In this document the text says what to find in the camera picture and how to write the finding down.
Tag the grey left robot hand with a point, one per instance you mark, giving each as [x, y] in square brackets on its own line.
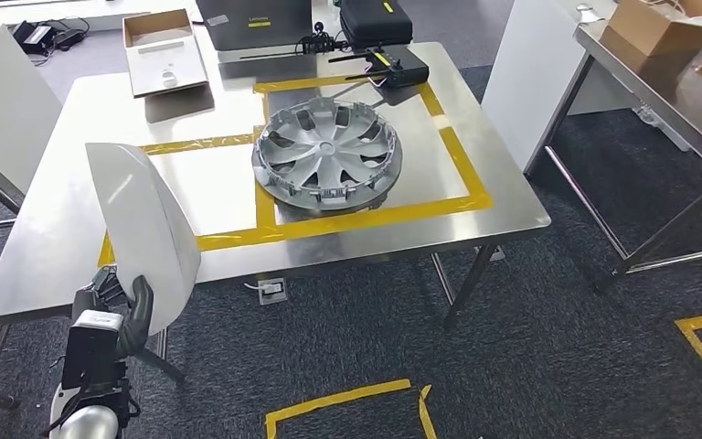
[139, 315]

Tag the white curved plastic part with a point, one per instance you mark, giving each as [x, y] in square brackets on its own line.
[145, 230]

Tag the stainless steel workbench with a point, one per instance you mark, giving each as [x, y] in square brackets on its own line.
[218, 182]

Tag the metal floor socket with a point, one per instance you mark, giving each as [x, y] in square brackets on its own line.
[273, 291]
[497, 254]

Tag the yellow tape double rectangle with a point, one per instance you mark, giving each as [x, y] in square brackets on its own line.
[357, 219]

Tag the silver wheel hubcap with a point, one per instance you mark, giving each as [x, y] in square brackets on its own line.
[327, 151]

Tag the white desk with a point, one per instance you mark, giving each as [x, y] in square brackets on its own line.
[526, 79]
[6, 103]
[54, 12]

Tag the open white cardboard box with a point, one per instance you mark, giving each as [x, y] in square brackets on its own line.
[166, 60]

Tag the black power adapter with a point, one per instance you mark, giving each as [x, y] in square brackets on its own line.
[71, 38]
[36, 36]

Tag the dark grey laptop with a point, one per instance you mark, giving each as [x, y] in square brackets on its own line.
[254, 24]

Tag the black remote with antennas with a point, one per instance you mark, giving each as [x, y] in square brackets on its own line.
[402, 66]

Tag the black zip case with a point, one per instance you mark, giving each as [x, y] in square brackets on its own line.
[375, 24]

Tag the small white device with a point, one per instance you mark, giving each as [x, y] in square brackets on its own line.
[585, 9]

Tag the stainless steel table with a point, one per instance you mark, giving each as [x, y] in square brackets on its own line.
[678, 103]

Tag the brown cardboard box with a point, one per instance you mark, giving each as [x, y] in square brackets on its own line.
[648, 30]

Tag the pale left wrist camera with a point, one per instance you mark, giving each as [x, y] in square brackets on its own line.
[90, 351]

